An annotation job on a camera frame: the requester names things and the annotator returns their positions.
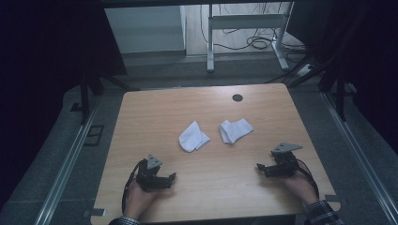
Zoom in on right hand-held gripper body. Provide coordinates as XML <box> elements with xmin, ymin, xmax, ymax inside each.
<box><xmin>268</xmin><ymin>142</ymin><xmax>304</xmax><ymax>178</ymax></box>

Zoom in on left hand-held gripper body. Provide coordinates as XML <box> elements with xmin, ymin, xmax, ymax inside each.
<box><xmin>136</xmin><ymin>154</ymin><xmax>174</xmax><ymax>192</ymax></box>

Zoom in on white sock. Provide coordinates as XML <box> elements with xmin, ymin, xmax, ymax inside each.
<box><xmin>178</xmin><ymin>120</ymin><xmax>211</xmax><ymax>154</ymax></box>
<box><xmin>218</xmin><ymin>117</ymin><xmax>254</xmax><ymax>145</ymax></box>

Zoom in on person's left hand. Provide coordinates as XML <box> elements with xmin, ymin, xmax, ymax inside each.
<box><xmin>124</xmin><ymin>179</ymin><xmax>159</xmax><ymax>220</ymax></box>

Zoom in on person's right hand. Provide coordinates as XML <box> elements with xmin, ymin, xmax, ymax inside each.
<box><xmin>279</xmin><ymin>168</ymin><xmax>319</xmax><ymax>206</ymax></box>

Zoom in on black metal stand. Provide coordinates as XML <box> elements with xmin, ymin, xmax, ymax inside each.
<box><xmin>69</xmin><ymin>69</ymin><xmax>141</xmax><ymax>126</ymax></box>
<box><xmin>265</xmin><ymin>52</ymin><xmax>359</xmax><ymax>122</ymax></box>

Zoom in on white power strip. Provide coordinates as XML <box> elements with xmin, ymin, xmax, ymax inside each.
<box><xmin>295</xmin><ymin>63</ymin><xmax>314</xmax><ymax>78</ymax></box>

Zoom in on dark curtain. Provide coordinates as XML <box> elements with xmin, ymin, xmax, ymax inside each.
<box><xmin>0</xmin><ymin>0</ymin><xmax>129</xmax><ymax>201</ymax></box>
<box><xmin>285</xmin><ymin>0</ymin><xmax>398</xmax><ymax>154</ymax></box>

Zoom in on white panel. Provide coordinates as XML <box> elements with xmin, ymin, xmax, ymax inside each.
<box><xmin>104</xmin><ymin>5</ymin><xmax>186</xmax><ymax>54</ymax></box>

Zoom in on left hand-held gripper black cable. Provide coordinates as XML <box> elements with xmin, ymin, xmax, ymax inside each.
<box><xmin>121</xmin><ymin>158</ymin><xmax>148</xmax><ymax>217</ymax></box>

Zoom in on hand-held gripper black cable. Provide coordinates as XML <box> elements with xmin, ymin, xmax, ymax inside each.
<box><xmin>295</xmin><ymin>158</ymin><xmax>320</xmax><ymax>200</ymax></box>
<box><xmin>121</xmin><ymin>158</ymin><xmax>148</xmax><ymax>217</ymax></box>

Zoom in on right hand-held gripper black cable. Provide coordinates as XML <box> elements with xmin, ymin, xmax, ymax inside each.
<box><xmin>295</xmin><ymin>158</ymin><xmax>320</xmax><ymax>200</ymax></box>

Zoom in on aluminium rail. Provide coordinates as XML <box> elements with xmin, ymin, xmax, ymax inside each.
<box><xmin>33</xmin><ymin>96</ymin><xmax>101</xmax><ymax>225</ymax></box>
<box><xmin>321</xmin><ymin>91</ymin><xmax>398</xmax><ymax>225</ymax></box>

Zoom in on black floor cables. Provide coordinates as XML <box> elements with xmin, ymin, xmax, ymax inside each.
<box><xmin>200</xmin><ymin>2</ymin><xmax>308</xmax><ymax>64</ymax></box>

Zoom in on white metal desk frame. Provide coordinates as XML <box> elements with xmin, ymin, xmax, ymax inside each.
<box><xmin>206</xmin><ymin>1</ymin><xmax>296</xmax><ymax>74</ymax></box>

